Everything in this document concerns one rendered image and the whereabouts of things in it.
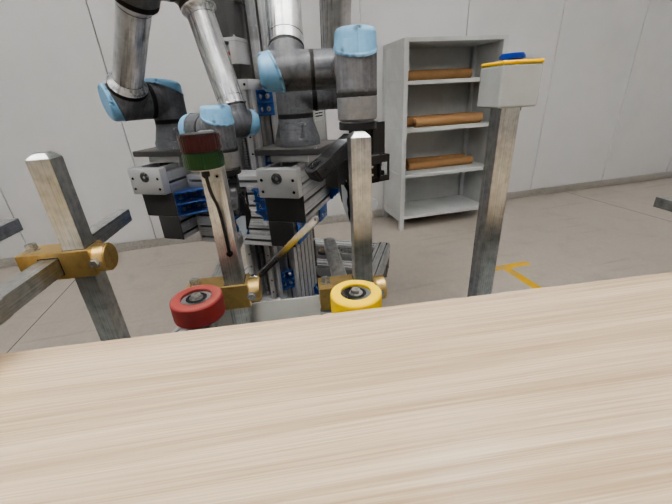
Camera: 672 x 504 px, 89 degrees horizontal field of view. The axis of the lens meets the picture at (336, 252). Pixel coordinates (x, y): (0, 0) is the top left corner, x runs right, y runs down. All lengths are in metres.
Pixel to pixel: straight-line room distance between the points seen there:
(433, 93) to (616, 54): 2.07
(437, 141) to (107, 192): 3.05
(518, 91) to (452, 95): 3.09
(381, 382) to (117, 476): 0.25
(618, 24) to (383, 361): 4.72
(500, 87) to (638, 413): 0.47
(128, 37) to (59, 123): 2.33
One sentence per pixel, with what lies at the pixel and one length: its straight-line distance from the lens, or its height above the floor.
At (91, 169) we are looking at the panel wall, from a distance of 3.50.
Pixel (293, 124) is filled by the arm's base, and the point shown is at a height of 1.11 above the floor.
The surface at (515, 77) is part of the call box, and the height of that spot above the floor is 1.20.
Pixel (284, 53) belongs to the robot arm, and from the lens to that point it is 0.77.
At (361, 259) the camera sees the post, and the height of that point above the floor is 0.89.
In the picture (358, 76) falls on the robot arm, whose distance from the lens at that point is 0.67.
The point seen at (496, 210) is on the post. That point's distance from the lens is 0.73.
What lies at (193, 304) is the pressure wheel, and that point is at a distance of 0.58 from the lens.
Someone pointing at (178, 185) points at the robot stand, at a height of 0.92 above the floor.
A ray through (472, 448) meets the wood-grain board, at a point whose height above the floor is 0.90.
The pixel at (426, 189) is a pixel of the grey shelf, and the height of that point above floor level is 0.24.
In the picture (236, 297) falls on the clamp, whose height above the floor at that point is 0.85.
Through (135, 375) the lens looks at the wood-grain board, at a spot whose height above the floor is 0.90.
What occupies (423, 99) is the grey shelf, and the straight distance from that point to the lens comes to 3.61.
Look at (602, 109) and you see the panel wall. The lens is 4.99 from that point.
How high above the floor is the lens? 1.19
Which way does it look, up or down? 25 degrees down
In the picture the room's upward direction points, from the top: 3 degrees counter-clockwise
